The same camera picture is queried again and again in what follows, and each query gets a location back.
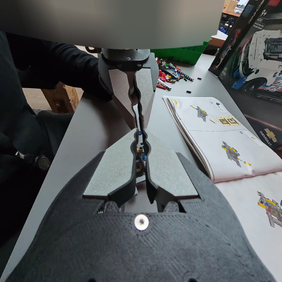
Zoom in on open lego instruction booklet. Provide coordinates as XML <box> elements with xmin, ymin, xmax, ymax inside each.
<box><xmin>163</xmin><ymin>96</ymin><xmax>282</xmax><ymax>281</ymax></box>

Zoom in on pile of loose lego pieces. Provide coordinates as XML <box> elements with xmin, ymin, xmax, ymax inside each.
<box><xmin>155</xmin><ymin>57</ymin><xmax>194</xmax><ymax>91</ymax></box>

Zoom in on lego set cardboard box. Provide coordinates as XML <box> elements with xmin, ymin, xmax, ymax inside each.
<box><xmin>208</xmin><ymin>0</ymin><xmax>282</xmax><ymax>158</ymax></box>

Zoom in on brown cardboard box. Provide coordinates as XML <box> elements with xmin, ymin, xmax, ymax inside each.
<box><xmin>222</xmin><ymin>0</ymin><xmax>243</xmax><ymax>16</ymax></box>

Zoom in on grey lego chassis assembly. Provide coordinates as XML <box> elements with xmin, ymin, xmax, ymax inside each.
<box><xmin>132</xmin><ymin>144</ymin><xmax>148</xmax><ymax>196</ymax></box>

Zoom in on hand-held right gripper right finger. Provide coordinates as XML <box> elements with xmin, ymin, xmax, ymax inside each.
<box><xmin>142</xmin><ymin>130</ymin><xmax>200</xmax><ymax>213</ymax></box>

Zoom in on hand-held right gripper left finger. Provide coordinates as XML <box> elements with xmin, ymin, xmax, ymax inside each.
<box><xmin>82</xmin><ymin>128</ymin><xmax>140</xmax><ymax>208</ymax></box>

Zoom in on person's dark clothing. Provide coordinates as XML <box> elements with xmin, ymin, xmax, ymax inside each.
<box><xmin>0</xmin><ymin>31</ymin><xmax>74</xmax><ymax>265</ymax></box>

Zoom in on wooden table leg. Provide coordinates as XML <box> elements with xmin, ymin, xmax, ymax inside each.
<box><xmin>41</xmin><ymin>82</ymin><xmax>84</xmax><ymax>114</ymax></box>

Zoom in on person's left forearm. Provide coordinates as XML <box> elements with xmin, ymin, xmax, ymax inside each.
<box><xmin>5</xmin><ymin>32</ymin><xmax>115</xmax><ymax>102</ymax></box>

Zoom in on black round knob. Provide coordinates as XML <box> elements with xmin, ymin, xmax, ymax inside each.
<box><xmin>14</xmin><ymin>150</ymin><xmax>51</xmax><ymax>171</ymax></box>

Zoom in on green plastic bin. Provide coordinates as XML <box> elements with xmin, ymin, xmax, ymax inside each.
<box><xmin>150</xmin><ymin>39</ymin><xmax>212</xmax><ymax>66</ymax></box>

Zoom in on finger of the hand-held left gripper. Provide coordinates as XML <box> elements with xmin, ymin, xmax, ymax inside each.
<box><xmin>135</xmin><ymin>68</ymin><xmax>155</xmax><ymax>131</ymax></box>
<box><xmin>108</xmin><ymin>69</ymin><xmax>138</xmax><ymax>131</ymax></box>

